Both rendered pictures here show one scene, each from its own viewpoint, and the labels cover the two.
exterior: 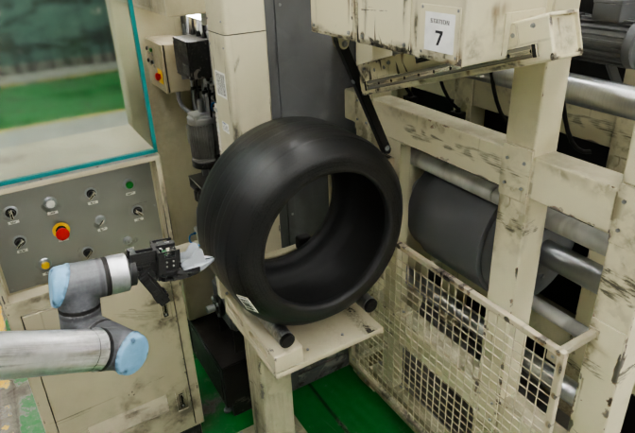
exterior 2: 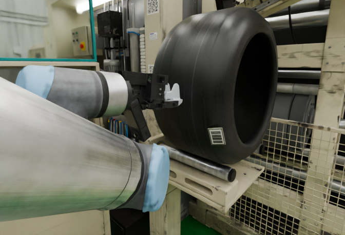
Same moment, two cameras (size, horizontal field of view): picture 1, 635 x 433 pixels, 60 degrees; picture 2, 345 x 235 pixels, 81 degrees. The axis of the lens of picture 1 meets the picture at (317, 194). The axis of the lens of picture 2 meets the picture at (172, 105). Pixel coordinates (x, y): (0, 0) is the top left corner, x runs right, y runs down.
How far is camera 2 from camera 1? 1.04 m
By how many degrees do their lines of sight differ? 22
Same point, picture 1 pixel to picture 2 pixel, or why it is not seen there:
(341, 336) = (245, 175)
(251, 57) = not seen: outside the picture
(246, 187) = (218, 27)
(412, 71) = not seen: outside the picture
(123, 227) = not seen: hidden behind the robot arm
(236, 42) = not seen: outside the picture
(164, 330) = not seen: hidden behind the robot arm
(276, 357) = (227, 191)
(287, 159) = (243, 11)
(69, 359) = (89, 165)
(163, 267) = (154, 91)
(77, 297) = (63, 104)
